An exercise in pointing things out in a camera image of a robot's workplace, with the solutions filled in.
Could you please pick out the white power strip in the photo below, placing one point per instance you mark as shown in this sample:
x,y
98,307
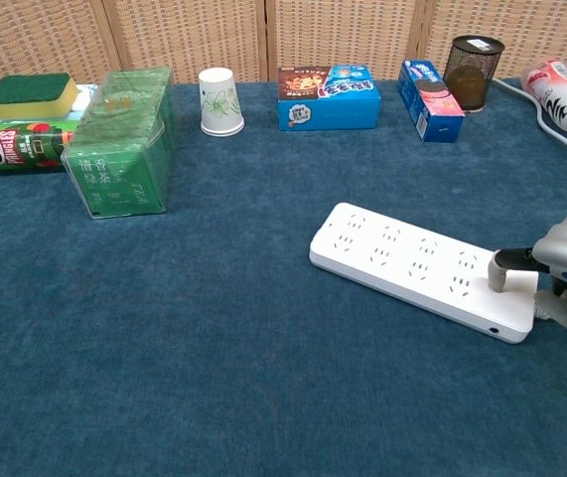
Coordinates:
x,y
412,268

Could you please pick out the black mesh pen holder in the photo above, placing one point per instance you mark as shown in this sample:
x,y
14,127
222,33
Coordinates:
x,y
472,74

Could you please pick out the narrow blue Oreo box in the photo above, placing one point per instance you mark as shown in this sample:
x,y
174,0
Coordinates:
x,y
429,102

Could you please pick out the wide blue Oreo box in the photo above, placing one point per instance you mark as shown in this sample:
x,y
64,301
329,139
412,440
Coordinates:
x,y
327,102

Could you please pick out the blue table cloth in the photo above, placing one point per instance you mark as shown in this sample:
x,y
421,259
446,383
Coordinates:
x,y
243,323

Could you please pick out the woven folding screen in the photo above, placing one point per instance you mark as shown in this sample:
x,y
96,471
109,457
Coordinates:
x,y
283,35

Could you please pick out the white floral paper cup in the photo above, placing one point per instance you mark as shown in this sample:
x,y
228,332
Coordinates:
x,y
220,102

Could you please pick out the green tea bag box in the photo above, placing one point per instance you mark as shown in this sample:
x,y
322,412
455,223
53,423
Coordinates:
x,y
124,149

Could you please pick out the green yellow scrub sponge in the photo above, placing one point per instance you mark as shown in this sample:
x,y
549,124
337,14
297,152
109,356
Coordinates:
x,y
32,95

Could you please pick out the green Pringles can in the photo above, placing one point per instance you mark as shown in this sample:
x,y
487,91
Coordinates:
x,y
10,148

